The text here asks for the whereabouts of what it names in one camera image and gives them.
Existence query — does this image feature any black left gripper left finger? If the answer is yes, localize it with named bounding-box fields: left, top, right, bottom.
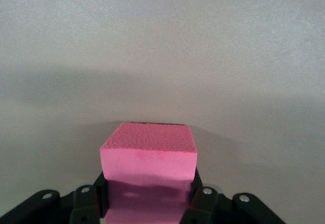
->
left=0, top=172, right=109, bottom=224

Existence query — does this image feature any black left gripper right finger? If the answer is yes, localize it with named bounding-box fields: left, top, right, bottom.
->
left=177, top=170, right=287, bottom=224

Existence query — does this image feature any red foam cube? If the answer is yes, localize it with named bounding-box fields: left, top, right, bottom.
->
left=100, top=122, right=198, bottom=224

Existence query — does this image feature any brown table cover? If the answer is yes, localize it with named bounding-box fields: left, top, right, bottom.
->
left=0, top=0, right=325, bottom=224

